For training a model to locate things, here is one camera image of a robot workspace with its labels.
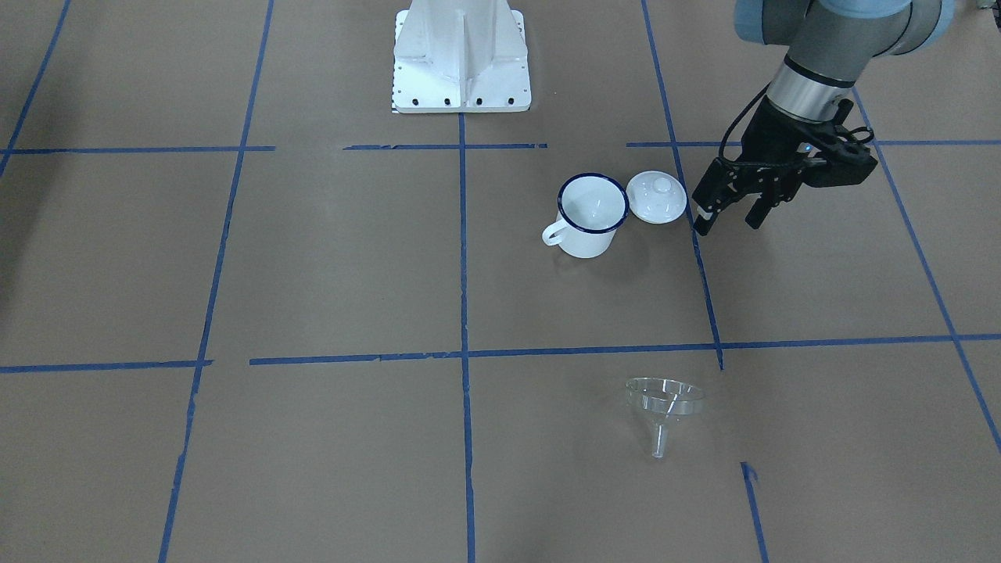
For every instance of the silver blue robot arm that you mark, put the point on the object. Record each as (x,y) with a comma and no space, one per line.
(830,43)

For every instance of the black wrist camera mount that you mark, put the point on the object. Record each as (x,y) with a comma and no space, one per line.
(843,157)

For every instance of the white mug lid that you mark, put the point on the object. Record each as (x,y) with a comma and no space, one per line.
(656,197)

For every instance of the white enamel mug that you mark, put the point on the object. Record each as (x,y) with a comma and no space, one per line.
(590,209)

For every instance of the clear plastic funnel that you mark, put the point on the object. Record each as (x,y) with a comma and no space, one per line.
(661,402)

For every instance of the brown paper table mat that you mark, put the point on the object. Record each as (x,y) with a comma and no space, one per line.
(249,314)

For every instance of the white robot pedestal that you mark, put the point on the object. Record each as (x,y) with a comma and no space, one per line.
(460,57)

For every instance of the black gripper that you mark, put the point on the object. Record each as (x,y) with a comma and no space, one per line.
(768,136)

